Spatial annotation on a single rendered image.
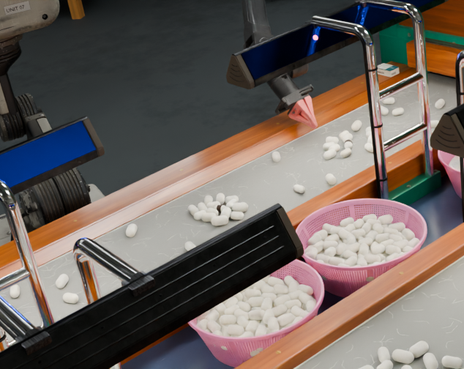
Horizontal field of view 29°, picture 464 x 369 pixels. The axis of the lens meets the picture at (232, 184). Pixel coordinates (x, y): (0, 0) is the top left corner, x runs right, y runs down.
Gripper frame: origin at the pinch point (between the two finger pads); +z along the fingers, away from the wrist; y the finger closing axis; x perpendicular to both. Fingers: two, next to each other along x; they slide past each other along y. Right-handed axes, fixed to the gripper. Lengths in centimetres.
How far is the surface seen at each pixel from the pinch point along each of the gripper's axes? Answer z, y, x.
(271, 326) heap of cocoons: 41, -59, -31
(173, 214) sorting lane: 2.9, -45.9, 1.8
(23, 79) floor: -206, 58, 282
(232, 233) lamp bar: 33, -76, -74
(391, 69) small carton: -5.8, 36.9, 5.0
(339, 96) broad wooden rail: -6.8, 18.7, 8.1
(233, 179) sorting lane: 1.7, -26.7, 3.2
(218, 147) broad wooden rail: -9.8, -20.8, 9.9
